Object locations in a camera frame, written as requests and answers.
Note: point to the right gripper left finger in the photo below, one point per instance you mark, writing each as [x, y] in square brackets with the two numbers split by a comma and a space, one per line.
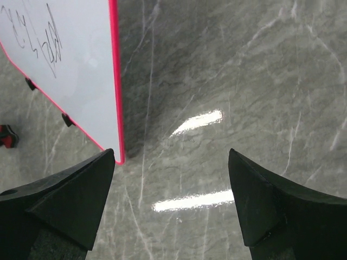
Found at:
[57, 217]

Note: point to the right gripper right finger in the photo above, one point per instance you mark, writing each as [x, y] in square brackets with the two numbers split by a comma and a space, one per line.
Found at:
[280, 219]

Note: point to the red and black eraser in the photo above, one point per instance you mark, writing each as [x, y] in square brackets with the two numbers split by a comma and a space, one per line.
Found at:
[9, 139]

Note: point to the white board with pink frame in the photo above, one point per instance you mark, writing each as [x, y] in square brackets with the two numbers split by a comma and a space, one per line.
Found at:
[70, 51]

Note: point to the near black board clip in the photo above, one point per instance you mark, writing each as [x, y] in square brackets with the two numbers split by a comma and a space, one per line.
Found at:
[67, 120]

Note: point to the black board clip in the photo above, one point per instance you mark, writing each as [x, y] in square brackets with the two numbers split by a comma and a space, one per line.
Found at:
[67, 120]
[30, 84]

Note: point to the far black board clip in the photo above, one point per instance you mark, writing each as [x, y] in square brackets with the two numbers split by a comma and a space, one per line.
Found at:
[30, 84]

